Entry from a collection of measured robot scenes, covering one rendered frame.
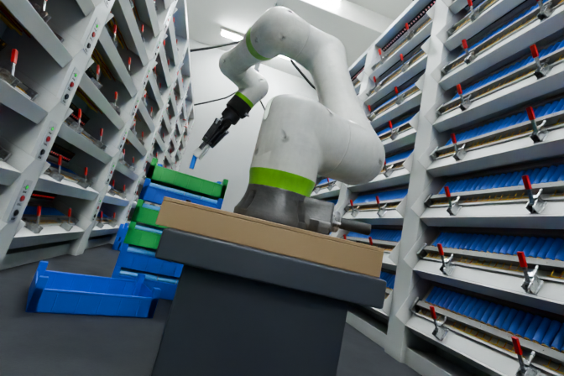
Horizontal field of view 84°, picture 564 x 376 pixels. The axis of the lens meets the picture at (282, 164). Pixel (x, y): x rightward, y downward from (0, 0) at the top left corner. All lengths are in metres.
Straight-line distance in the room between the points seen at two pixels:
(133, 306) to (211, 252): 0.63
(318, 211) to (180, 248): 0.25
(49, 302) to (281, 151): 0.70
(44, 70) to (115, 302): 0.72
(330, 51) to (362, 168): 0.40
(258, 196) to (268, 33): 0.51
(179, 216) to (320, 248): 0.21
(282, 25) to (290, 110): 0.38
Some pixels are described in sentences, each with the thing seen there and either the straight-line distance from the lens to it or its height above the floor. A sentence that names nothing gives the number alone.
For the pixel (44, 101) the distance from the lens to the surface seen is 1.19.
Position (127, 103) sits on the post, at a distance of 1.89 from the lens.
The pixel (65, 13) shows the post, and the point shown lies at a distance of 1.30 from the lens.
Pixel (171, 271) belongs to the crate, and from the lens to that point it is 1.28.
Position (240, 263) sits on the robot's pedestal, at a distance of 0.44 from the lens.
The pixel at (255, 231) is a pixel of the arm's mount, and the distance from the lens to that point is 0.47.
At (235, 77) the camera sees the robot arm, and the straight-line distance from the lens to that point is 1.31.
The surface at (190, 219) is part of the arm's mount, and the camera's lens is 0.46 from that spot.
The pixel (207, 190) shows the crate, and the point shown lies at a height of 0.42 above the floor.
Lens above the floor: 0.30
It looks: 13 degrees up
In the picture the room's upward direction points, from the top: 14 degrees clockwise
